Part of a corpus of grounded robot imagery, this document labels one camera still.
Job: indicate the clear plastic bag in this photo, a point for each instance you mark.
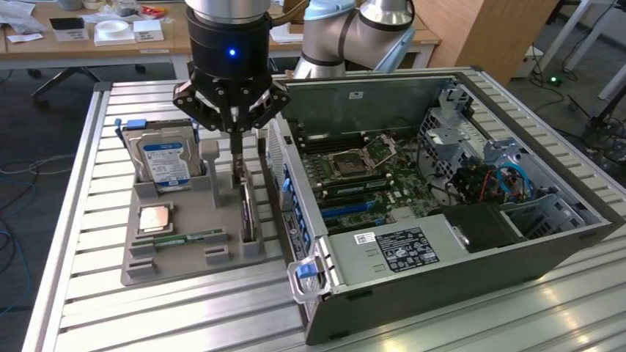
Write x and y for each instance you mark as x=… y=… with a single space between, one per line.
x=19 y=16

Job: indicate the device with green light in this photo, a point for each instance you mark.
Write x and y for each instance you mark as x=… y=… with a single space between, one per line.
x=554 y=80

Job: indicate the copper-coloured CPU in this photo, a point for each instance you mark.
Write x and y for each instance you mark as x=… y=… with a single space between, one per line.
x=154 y=219

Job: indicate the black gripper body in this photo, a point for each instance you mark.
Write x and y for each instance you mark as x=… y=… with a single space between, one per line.
x=230 y=69

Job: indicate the white paper card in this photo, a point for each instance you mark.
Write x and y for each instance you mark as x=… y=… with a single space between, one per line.
x=24 y=38

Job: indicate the metal socket cover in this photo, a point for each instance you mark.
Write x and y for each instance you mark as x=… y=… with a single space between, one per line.
x=382 y=148

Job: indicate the wooden desk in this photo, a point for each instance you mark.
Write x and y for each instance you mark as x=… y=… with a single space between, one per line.
x=98 y=51

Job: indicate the green motherboard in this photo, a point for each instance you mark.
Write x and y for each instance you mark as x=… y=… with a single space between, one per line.
x=406 y=190

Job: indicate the CPU socket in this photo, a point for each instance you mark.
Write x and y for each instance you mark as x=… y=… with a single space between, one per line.
x=349 y=165

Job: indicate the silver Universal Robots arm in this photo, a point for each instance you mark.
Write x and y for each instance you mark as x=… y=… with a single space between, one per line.
x=333 y=36

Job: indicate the white case label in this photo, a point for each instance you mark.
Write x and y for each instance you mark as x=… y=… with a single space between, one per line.
x=355 y=95

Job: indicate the white paper stack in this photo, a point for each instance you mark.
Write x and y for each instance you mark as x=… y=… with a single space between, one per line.
x=286 y=34

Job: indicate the black and white box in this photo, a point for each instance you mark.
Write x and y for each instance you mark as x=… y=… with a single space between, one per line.
x=68 y=29

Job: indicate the white box with tape roll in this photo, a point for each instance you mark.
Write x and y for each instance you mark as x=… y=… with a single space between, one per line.
x=114 y=33

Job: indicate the blue expansion slot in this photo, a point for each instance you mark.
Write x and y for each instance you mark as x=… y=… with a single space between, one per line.
x=347 y=209

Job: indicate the metal disk bay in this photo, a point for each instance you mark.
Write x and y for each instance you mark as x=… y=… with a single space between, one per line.
x=450 y=135

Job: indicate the grey power supply unit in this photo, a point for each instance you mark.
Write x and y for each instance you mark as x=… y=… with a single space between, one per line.
x=391 y=249

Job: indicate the red small item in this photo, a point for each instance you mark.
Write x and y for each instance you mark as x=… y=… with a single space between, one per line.
x=151 y=12

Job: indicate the wooden cabinet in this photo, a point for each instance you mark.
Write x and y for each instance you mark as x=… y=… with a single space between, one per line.
x=494 y=36

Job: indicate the graphics card with metal bracket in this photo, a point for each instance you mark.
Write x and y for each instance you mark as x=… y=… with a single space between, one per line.
x=249 y=209

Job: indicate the grey parts rack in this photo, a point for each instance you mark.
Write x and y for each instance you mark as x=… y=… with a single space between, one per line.
x=195 y=220

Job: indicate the hard disk in blue carrier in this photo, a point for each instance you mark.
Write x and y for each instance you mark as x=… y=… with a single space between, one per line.
x=163 y=161

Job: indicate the open grey PC case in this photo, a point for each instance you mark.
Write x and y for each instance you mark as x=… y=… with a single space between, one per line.
x=439 y=293

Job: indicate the plain white box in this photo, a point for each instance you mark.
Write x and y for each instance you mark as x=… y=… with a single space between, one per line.
x=148 y=29

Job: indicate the green RAM stick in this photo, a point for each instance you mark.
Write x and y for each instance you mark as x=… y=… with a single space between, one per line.
x=171 y=240

